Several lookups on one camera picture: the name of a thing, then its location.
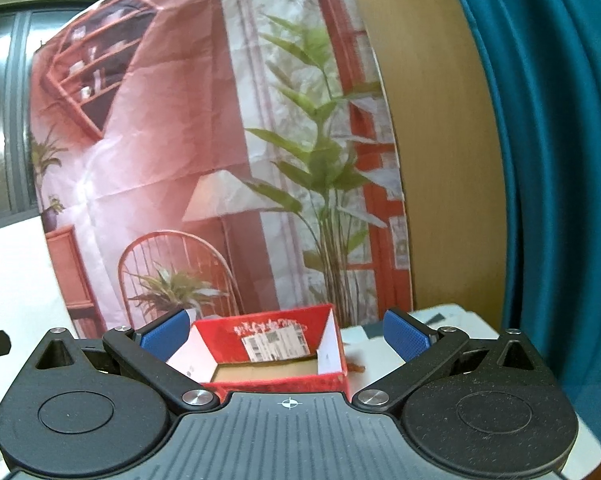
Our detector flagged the dark window frame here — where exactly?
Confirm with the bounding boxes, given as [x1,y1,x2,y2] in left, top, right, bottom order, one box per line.
[0,0,91,229]

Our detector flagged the printed room backdrop cloth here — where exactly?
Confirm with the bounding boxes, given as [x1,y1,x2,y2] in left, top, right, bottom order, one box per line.
[29,0,413,338]

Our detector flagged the teal curtain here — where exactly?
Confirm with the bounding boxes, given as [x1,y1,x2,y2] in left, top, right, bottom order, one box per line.
[460,0,601,442]

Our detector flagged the patterned tablecloth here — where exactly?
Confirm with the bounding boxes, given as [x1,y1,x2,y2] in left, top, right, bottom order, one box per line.
[340,304,499,396]

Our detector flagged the red strawberry cardboard box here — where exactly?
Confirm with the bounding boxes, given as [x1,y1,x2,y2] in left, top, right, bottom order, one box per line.
[167,304,350,399]

